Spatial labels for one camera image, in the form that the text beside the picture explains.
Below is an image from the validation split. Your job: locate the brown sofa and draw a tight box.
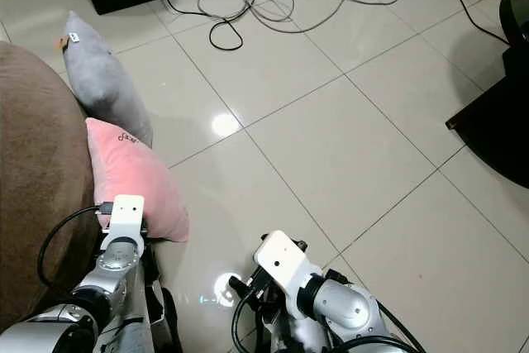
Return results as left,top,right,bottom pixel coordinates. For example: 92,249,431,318
0,42,108,334

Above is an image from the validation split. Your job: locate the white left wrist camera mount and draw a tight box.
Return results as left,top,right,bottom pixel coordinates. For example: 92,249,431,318
106,194,145,240

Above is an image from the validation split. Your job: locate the grey pillow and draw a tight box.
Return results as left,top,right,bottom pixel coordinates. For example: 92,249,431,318
63,11,155,148

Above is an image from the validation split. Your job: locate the black coffee table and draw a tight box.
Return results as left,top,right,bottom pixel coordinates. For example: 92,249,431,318
446,0,529,189

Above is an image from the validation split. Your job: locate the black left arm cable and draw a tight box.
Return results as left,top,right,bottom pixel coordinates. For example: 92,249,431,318
37,202,115,293

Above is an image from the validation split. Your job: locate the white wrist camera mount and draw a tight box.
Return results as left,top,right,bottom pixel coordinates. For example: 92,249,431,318
106,194,145,240
252,231,323,304

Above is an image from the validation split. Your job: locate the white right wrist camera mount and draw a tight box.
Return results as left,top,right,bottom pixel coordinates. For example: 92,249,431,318
252,231,323,304

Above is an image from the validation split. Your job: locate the pink pillow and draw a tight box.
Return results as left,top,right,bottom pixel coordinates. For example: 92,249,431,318
85,117,189,244

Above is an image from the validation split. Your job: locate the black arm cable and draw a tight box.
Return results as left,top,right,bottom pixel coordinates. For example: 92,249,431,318
37,202,115,293
231,287,427,353

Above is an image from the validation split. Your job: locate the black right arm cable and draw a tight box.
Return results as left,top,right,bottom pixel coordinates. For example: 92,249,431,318
231,287,427,353

